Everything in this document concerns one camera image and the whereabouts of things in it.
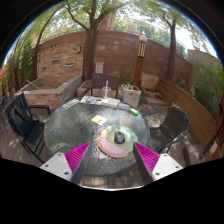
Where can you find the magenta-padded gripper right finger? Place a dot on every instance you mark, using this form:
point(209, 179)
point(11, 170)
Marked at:
point(166, 165)

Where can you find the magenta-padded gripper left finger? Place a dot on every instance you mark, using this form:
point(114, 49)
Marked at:
point(58, 165)

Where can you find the grey computer mouse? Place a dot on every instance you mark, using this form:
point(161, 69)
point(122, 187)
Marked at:
point(119, 137)

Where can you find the green and pink mouse pad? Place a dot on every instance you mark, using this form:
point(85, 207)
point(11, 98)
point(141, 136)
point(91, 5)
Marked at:
point(110, 148)

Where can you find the dark wicker chair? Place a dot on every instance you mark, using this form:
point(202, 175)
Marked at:
point(171, 126)

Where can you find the black slatted patio chair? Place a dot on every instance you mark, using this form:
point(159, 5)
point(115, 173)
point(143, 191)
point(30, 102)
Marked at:
point(30, 131)

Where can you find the yellow card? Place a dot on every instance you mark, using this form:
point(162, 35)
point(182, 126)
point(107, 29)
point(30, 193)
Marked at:
point(99, 120)

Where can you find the green bottle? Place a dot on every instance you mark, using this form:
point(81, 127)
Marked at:
point(134, 111)

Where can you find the colourful magazine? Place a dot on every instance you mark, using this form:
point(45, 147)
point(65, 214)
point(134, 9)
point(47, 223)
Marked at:
point(91, 100)

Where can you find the thin closed book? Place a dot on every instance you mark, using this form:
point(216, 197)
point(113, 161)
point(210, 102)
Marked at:
point(123, 106)

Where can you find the white planter box with plants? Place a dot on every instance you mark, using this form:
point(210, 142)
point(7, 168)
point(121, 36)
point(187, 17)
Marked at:
point(131, 96)

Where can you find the open white book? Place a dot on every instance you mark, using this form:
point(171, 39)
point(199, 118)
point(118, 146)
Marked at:
point(110, 102)

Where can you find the beige stone block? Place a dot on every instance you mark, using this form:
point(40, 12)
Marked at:
point(150, 82)

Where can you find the clear plastic cup with straw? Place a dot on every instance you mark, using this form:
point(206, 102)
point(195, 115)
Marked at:
point(106, 91)

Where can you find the dark wooden chair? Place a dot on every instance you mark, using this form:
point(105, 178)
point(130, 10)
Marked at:
point(100, 80)

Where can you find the slim tree trunk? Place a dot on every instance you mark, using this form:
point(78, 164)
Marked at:
point(171, 53)

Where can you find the large tree trunk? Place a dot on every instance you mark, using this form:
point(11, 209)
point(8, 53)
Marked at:
point(88, 53)

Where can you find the wooden garden lamp post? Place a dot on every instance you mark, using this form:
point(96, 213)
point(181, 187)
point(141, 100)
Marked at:
point(139, 63)

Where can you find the grey wall box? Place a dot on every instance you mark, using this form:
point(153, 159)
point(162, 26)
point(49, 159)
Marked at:
point(99, 67)

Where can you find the wall lamp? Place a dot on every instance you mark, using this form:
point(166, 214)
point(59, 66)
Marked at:
point(79, 49)

